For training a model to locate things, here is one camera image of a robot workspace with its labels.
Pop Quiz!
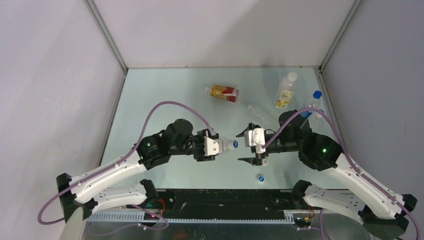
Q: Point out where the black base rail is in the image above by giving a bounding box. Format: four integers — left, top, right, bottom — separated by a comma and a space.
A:
141, 188, 310, 221

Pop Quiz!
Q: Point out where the blue white bottle cap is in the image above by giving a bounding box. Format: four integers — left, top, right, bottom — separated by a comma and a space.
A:
227, 140, 239, 150

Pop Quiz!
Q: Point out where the clear crushed plastic bottle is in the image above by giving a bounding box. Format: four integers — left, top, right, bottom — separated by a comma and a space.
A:
219, 137, 233, 154

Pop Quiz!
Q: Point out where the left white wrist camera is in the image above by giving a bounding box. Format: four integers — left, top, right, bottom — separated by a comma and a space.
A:
203, 136, 223, 157

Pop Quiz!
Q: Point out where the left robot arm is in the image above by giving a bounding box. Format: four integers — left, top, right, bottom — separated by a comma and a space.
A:
56, 119, 223, 221

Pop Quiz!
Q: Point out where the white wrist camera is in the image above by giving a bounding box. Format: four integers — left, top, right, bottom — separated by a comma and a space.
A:
243, 128, 266, 154
203, 136, 223, 157

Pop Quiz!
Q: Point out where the orange red label bottle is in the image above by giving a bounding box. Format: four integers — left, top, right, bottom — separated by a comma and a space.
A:
205, 84, 239, 103

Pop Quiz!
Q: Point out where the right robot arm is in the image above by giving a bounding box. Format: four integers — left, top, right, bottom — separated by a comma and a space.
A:
240, 110, 417, 240

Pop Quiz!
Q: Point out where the clear bottle white cap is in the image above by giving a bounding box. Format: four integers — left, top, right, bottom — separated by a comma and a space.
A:
308, 109, 324, 132

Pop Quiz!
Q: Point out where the clear bottle yellow label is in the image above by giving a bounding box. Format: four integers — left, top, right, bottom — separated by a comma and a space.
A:
275, 71, 298, 110

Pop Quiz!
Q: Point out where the blue label water bottle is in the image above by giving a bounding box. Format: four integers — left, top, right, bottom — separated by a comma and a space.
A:
300, 90, 322, 118

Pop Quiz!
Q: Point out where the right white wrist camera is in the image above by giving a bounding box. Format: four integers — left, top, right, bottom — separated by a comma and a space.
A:
243, 128, 266, 154

